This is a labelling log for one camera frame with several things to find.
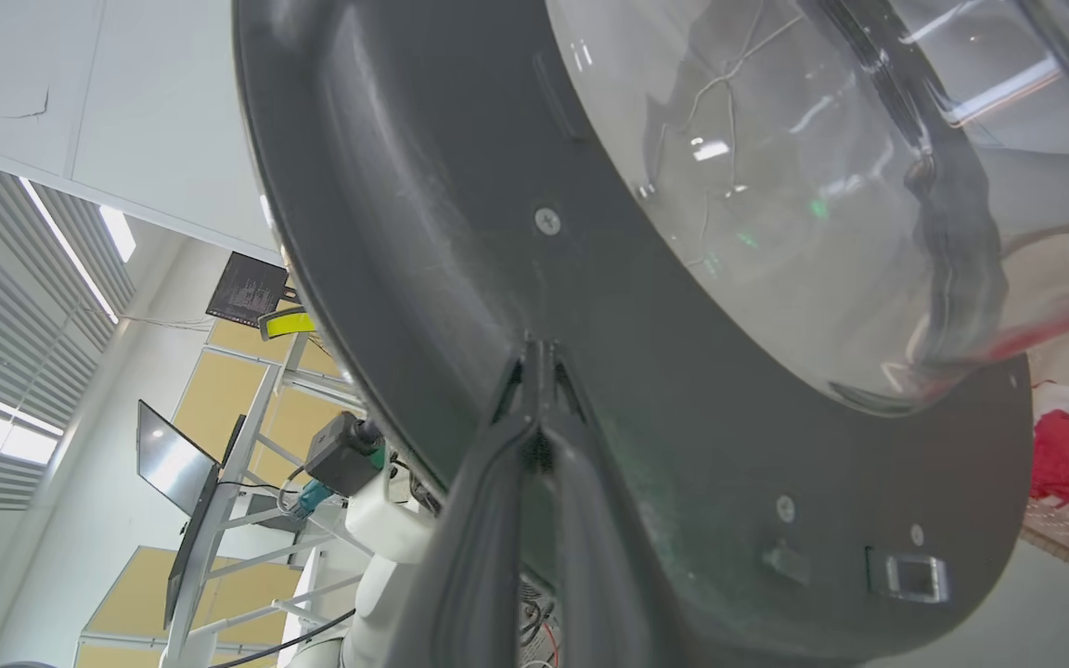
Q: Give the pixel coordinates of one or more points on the small black display panel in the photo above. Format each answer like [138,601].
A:
[247,289]

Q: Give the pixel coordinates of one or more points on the black robot head camera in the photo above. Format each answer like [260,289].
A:
[341,455]

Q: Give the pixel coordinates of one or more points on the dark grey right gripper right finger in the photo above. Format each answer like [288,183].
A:
[595,557]

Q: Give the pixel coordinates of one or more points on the black flat monitor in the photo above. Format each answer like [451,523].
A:
[173,464]

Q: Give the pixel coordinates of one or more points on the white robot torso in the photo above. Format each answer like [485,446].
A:
[386,538]

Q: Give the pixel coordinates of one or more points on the dark grey washing machine door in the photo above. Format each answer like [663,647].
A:
[664,390]

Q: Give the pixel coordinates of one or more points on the yellow-green tag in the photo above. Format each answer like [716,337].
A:
[289,324]

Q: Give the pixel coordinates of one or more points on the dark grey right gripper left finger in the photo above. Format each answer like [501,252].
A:
[483,557]

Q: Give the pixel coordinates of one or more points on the white metal frame stand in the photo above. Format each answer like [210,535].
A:
[219,547]

